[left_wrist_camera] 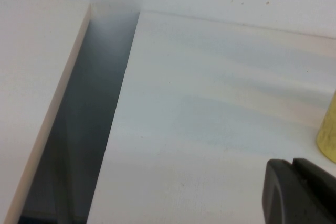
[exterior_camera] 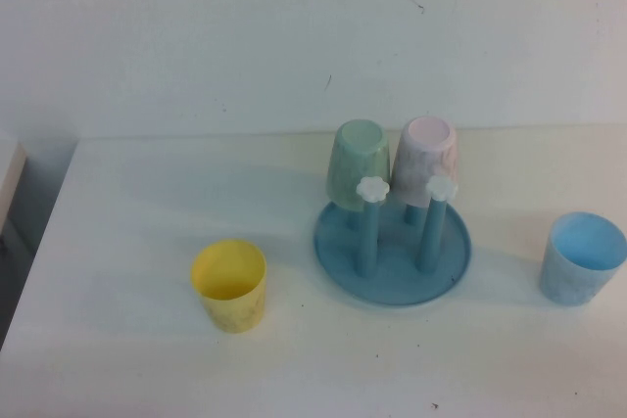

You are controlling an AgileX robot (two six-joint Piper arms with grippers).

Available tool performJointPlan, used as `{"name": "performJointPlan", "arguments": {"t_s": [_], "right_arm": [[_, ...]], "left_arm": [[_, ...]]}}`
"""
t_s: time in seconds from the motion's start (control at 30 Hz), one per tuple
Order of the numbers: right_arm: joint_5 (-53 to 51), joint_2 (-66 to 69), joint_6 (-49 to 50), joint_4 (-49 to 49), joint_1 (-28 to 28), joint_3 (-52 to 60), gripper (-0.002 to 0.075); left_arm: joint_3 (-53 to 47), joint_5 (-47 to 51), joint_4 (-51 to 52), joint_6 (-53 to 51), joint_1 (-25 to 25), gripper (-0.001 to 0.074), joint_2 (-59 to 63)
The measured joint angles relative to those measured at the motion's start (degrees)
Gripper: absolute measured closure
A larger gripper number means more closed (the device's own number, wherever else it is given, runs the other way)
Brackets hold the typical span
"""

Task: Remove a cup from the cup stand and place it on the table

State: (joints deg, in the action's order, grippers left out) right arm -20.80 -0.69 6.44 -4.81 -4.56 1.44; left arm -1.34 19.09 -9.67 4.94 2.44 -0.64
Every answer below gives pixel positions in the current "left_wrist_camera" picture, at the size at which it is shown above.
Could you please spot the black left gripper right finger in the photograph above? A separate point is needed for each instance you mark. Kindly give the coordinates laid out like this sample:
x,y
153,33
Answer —
x,y
320,197

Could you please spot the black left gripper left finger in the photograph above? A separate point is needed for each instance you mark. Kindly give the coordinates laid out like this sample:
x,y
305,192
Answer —
x,y
278,195

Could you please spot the yellow plastic cup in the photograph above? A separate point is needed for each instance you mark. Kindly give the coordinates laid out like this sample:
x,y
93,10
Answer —
x,y
328,134

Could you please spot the white side table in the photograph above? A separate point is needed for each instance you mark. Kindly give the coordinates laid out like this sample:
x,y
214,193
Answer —
x,y
26,77

